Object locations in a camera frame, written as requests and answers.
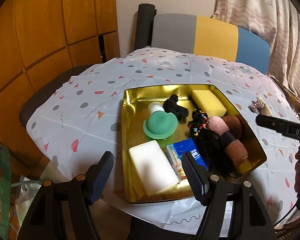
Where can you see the black rolled mat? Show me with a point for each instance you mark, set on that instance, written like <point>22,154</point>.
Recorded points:
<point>143,27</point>

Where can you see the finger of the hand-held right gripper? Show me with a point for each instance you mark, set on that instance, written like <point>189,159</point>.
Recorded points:
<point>270,123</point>

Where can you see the blue tissue packet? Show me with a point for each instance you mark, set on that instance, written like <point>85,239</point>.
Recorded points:
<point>177,152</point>

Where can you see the clear plastic bag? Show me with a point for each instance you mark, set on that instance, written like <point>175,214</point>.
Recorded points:
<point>27,200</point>

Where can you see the pink towel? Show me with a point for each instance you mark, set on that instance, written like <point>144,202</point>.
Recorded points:
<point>237,152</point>

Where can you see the yellow and green sponge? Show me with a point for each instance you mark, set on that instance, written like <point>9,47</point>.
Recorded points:
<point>207,102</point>

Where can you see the gold tin box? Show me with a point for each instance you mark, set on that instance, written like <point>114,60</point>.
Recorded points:
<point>140,120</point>

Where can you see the brown egg-shaped sponge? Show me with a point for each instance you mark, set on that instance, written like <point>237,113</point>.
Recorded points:
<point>233,125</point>

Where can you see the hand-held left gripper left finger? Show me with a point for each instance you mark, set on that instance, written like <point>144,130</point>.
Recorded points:
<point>102,177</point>

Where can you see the beige patterned curtain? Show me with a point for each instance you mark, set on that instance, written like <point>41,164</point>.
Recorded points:
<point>277,17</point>

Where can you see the green silicone dome bottle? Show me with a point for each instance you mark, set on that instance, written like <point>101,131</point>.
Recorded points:
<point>160,125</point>

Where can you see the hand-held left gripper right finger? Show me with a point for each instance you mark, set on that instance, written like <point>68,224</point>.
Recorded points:
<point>193,177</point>

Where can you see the green glass side table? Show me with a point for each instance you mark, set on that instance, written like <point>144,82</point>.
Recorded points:
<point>5,180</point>

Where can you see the white block sponge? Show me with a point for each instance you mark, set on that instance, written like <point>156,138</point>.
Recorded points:
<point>150,165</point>

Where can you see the wooden wardrobe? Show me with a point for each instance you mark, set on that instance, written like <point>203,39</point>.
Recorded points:
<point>40,30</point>

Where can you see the wooden side table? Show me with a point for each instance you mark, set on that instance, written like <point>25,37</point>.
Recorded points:
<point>288,93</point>

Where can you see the beige bandage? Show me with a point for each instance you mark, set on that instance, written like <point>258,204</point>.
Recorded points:
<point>266,110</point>

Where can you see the pink scrunchie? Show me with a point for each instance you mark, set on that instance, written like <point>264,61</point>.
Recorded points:
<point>255,106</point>

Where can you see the white patterned tablecloth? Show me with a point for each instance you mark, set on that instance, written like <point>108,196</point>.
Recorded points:
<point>90,92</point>

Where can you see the black scrunchie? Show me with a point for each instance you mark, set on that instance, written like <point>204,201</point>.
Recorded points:
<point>176,107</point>

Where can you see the grey yellow blue chair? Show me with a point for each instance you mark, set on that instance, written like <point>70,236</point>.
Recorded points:
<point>215,37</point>

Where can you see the black hairpiece with coloured beads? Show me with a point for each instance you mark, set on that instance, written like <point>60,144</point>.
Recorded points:
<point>210,150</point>

